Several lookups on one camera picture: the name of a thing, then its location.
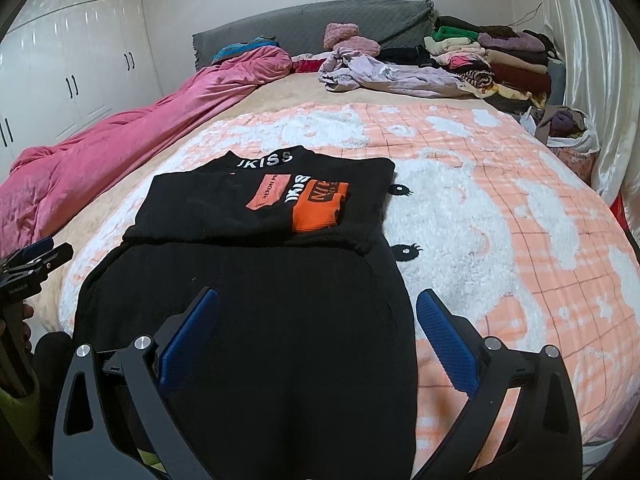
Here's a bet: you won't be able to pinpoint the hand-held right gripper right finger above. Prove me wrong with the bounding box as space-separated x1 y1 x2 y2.
415 288 583 480

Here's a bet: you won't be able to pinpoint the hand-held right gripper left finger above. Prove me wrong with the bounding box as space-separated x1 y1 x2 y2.
52 287 221 480

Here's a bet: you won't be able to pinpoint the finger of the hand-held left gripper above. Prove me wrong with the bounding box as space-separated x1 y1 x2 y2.
10 237 55 261
34 242 75 274

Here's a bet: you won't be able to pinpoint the black sweater with orange cuffs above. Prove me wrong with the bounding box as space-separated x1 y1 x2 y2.
74 145 418 480

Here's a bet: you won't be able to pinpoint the white plastic bag of clothes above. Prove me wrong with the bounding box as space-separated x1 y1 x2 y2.
520 105 601 153

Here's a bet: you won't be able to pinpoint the stack of folded clothes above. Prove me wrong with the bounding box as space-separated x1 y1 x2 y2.
424 16 558 108

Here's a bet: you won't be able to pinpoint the person's left hand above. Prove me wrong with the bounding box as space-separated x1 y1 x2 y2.
10 304 36 361

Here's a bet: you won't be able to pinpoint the person's dark pants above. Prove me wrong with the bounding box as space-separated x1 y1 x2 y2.
32 332 76 411

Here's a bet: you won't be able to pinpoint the pink quilt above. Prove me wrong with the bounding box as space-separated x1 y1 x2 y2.
0 50 293 261

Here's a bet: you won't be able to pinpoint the person's green top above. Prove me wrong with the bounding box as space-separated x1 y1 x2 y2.
0 385 43 463

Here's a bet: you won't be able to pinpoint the peach and white plush blanket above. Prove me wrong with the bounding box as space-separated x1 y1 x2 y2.
57 102 633 441

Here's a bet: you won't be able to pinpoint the white wardrobe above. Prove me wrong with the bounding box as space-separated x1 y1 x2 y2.
0 0 163 166

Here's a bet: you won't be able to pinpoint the red fabric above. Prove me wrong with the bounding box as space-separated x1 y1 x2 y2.
612 195 640 247

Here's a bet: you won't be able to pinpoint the pink patterned bag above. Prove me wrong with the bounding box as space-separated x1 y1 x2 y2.
549 144 597 182

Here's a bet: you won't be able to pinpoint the bed with beige sheet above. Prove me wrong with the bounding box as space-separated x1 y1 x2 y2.
25 67 526 331

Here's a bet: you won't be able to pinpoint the blue cloth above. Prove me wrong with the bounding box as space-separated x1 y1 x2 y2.
212 36 278 63

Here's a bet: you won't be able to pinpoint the crumpled lilac garment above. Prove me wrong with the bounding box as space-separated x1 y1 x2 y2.
318 49 473 98

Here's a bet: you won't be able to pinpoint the black garment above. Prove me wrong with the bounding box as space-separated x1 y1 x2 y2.
380 46 433 67

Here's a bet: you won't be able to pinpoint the dark red garment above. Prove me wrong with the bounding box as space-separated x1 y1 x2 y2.
292 56 331 75

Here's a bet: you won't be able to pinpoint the mauve fuzzy garment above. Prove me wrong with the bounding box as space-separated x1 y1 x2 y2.
335 36 381 57

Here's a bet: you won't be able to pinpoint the white satin curtain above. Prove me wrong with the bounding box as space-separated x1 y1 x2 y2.
537 0 640 206

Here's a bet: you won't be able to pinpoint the pink fuzzy garment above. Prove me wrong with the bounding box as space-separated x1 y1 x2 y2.
324 22 360 50

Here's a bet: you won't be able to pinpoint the grey padded headboard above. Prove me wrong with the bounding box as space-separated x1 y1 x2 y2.
192 0 436 68

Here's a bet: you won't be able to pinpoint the thin black cable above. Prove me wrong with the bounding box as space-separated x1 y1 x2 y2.
509 2 545 27

